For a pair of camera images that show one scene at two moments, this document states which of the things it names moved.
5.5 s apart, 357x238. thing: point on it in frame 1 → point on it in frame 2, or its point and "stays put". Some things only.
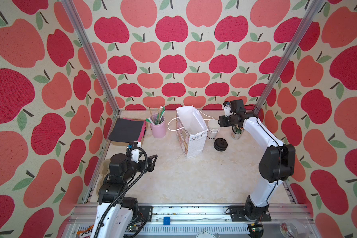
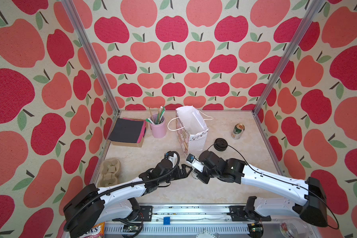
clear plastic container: (294, 228) stays put
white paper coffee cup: (213, 127) → (194, 174)
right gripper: (236, 125) → (205, 168)
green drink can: (236, 132) stays put
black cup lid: (220, 143) stays put
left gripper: (149, 167) → (178, 175)
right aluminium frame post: (315, 9) stays put
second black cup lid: (220, 147) stays put
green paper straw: (161, 112) stays put
